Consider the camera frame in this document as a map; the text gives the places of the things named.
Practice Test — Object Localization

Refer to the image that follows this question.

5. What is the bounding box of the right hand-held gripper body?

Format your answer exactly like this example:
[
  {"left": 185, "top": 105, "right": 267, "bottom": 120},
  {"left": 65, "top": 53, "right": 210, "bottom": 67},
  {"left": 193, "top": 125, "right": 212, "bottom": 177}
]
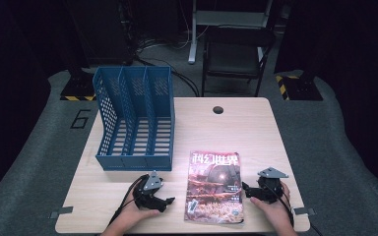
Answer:
[{"left": 253, "top": 166, "right": 289, "bottom": 205}]

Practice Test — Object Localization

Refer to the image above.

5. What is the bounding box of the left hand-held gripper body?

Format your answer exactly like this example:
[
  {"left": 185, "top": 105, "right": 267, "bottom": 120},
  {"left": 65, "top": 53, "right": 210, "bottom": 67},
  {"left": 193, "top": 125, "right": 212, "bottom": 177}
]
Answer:
[{"left": 132, "top": 170, "right": 167, "bottom": 211}]

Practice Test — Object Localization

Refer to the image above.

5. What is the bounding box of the magazine with reddish cover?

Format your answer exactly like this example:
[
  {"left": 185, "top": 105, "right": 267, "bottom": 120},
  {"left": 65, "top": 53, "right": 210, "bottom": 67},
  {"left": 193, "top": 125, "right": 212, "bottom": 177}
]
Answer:
[{"left": 183, "top": 149, "right": 245, "bottom": 226}]

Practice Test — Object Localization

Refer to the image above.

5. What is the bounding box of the blue plastic file rack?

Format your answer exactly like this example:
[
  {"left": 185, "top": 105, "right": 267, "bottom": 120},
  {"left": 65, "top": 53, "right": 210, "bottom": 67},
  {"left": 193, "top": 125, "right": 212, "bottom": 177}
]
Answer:
[{"left": 92, "top": 65, "right": 176, "bottom": 172}]

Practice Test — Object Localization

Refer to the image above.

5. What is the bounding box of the person's left hand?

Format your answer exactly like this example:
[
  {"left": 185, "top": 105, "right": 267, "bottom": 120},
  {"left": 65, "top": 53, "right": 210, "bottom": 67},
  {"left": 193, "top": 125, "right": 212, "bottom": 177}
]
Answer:
[{"left": 110, "top": 188, "right": 161, "bottom": 231}]

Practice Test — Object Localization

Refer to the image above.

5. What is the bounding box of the person's right hand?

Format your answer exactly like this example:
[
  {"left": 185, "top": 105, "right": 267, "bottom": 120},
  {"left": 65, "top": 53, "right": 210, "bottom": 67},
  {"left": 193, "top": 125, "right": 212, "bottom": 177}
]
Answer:
[{"left": 249, "top": 181, "right": 291, "bottom": 228}]

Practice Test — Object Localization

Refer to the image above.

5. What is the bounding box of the black stand base striped tape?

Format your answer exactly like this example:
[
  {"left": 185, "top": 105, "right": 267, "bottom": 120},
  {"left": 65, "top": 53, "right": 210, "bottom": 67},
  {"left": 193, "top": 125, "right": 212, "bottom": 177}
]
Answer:
[
  {"left": 274, "top": 70, "right": 325, "bottom": 102},
  {"left": 59, "top": 68, "right": 97, "bottom": 102}
]

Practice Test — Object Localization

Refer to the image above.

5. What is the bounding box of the black folding chair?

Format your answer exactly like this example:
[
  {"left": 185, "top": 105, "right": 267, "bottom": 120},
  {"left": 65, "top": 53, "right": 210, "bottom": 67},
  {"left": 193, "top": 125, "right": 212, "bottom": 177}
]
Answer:
[{"left": 201, "top": 26, "right": 277, "bottom": 98}]

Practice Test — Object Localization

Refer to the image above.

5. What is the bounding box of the black cabinet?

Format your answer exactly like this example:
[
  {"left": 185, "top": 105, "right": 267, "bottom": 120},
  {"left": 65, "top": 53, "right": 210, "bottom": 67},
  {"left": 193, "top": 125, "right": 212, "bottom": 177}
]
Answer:
[{"left": 62, "top": 0, "right": 136, "bottom": 67}]

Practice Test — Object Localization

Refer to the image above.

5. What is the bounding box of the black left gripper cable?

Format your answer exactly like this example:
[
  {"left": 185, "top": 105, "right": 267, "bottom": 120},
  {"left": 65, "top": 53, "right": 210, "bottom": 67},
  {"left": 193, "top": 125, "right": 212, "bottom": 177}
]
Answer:
[{"left": 107, "top": 174, "right": 150, "bottom": 228}]

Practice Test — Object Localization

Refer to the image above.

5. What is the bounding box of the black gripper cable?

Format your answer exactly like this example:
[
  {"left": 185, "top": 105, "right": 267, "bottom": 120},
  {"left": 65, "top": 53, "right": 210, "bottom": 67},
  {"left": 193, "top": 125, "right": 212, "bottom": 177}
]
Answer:
[
  {"left": 261, "top": 182, "right": 325, "bottom": 236},
  {"left": 107, "top": 174, "right": 150, "bottom": 228}
]

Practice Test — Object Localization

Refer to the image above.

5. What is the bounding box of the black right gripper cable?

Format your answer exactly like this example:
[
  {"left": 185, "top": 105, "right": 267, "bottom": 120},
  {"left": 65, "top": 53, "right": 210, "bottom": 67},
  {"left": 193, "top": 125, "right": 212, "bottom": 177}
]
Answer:
[{"left": 261, "top": 182, "right": 325, "bottom": 236}]

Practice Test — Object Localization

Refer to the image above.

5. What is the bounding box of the bundle of floor cables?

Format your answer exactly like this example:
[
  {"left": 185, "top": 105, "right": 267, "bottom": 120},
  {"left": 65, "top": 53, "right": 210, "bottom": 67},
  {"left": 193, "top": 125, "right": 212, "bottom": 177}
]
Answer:
[{"left": 133, "top": 38, "right": 201, "bottom": 98}]

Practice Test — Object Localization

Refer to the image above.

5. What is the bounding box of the white metal desk frame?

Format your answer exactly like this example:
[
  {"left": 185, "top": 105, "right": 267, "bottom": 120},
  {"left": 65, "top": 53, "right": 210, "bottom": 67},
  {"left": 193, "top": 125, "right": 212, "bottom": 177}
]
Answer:
[{"left": 187, "top": 0, "right": 274, "bottom": 65}]

